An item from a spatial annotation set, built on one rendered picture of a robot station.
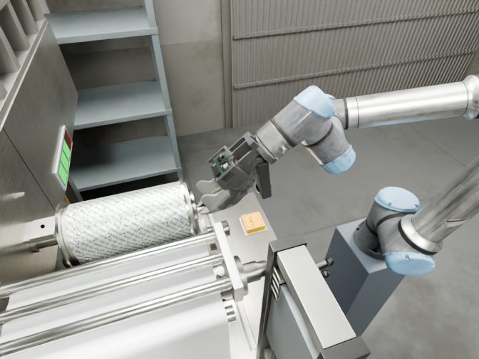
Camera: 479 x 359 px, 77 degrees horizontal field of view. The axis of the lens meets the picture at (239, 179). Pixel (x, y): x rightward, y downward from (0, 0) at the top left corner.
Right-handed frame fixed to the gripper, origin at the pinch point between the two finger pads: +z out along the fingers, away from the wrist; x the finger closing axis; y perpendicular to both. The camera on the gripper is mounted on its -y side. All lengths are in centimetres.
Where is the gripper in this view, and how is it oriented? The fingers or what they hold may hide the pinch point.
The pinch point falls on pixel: (205, 208)
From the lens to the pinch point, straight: 70.9
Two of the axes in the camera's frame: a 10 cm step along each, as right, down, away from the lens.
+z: -7.4, 6.2, 2.6
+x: 3.1, 6.5, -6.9
